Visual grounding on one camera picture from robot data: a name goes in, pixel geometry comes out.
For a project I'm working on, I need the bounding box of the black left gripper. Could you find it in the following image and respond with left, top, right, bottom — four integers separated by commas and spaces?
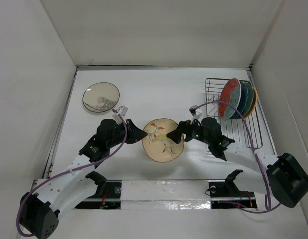
107, 119, 147, 149

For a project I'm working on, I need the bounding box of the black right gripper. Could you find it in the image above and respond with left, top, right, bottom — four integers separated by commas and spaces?
166, 116, 212, 145

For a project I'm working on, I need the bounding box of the beige plate with bird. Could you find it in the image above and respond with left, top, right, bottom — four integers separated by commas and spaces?
142, 118, 184, 163

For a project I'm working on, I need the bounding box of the red patterned plate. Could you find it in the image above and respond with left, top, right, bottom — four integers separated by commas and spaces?
218, 78, 242, 120

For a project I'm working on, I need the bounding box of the light blue flower plate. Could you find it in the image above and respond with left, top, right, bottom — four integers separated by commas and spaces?
241, 82, 254, 118

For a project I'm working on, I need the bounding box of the dark teal scalloped plate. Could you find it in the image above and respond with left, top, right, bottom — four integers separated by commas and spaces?
237, 81, 248, 114

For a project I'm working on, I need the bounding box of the orange woven wicker plate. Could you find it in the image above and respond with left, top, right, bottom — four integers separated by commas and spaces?
244, 87, 258, 118

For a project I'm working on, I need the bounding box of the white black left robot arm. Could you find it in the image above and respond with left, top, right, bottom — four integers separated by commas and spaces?
16, 119, 147, 239

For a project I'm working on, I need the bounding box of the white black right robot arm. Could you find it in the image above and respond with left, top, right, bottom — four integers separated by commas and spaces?
167, 117, 308, 208

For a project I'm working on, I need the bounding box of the cream plate with tree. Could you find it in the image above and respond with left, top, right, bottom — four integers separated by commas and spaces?
82, 82, 120, 113

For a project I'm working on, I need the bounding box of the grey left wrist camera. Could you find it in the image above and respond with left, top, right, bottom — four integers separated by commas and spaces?
112, 106, 128, 117

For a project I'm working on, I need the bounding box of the metal base rail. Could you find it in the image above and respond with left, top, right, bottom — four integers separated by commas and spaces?
76, 180, 257, 210

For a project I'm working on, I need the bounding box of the dark wire dish rack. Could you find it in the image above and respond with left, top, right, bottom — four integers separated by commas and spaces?
205, 78, 263, 149

